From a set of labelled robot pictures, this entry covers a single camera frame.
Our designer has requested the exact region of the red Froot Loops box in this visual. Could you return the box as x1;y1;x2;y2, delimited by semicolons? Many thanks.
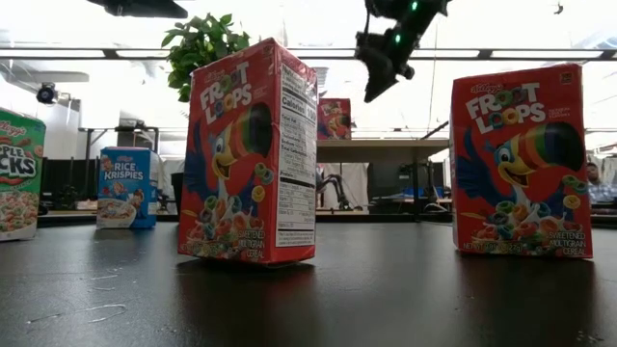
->
448;62;595;260
176;37;319;266
316;97;353;142

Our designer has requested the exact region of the blue Rice Krispies box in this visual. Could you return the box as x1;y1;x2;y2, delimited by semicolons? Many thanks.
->
95;146;160;230

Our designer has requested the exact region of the green Apple Jacks box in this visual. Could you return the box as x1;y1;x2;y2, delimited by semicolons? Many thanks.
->
0;106;47;243

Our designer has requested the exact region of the green plant in black pot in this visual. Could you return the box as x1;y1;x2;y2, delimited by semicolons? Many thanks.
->
161;13;252;216

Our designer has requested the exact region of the black table mat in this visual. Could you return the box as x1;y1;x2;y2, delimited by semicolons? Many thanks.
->
0;219;617;347

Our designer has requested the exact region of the black background partition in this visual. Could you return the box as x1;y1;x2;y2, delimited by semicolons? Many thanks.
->
40;157;97;209

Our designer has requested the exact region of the black aluminium table frame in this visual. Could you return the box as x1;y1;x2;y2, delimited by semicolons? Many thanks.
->
417;120;450;142

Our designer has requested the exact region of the black ceiling camera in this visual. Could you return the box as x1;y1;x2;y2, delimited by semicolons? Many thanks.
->
36;82;59;106

